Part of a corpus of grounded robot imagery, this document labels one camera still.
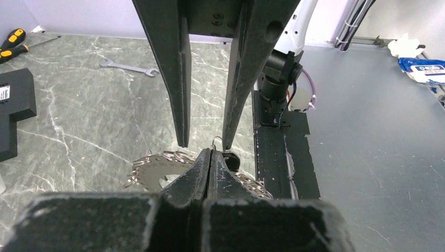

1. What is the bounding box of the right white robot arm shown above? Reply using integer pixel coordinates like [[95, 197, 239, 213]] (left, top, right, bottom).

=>
[[133, 1, 317, 150]]

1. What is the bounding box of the black network switch large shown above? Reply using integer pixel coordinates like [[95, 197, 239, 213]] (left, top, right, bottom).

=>
[[1, 115, 18, 162]]

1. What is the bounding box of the silver disc keyring with keys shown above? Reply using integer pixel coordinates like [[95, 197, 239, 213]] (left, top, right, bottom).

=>
[[123, 150, 273, 199]]

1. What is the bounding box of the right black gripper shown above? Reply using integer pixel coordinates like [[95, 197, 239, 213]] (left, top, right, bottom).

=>
[[133, 1, 299, 150]]

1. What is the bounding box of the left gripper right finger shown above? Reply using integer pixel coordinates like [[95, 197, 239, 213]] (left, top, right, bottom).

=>
[[202, 151, 355, 251]]

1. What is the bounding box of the white crumpled tissue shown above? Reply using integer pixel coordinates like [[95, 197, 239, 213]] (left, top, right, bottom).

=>
[[387, 33, 426, 58]]

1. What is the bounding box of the black network switch small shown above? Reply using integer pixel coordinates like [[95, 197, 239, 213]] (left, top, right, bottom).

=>
[[1, 68, 37, 122]]

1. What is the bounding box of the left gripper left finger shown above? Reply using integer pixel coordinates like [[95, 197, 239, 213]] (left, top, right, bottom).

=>
[[3, 149, 211, 251]]

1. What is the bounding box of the black cable bundle on wall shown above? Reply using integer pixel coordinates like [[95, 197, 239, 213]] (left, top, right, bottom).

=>
[[333, 0, 378, 52]]

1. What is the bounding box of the yellow black screwdriver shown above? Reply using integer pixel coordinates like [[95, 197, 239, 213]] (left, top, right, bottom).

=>
[[1, 35, 61, 64], [1, 28, 26, 50]]

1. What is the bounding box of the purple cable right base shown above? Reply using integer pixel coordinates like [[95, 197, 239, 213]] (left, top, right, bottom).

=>
[[301, 69, 317, 111]]

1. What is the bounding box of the silver wrench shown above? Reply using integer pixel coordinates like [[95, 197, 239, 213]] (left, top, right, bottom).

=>
[[99, 59, 160, 78]]

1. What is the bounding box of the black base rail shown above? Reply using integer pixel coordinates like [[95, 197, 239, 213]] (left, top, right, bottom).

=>
[[252, 90, 321, 200]]

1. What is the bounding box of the blue white plastic packet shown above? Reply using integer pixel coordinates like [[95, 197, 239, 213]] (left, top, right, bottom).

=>
[[398, 58, 444, 85]]

